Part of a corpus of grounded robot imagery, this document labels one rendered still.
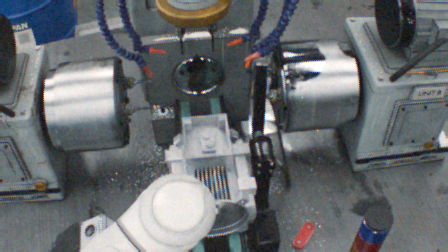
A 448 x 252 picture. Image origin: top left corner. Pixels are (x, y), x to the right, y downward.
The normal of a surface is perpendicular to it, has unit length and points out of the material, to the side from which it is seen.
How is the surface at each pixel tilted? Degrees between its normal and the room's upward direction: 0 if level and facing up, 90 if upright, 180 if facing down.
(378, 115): 90
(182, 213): 36
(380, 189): 0
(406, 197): 0
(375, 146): 90
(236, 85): 90
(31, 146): 90
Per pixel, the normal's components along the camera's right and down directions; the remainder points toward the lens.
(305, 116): 0.11, 0.68
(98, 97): 0.06, -0.04
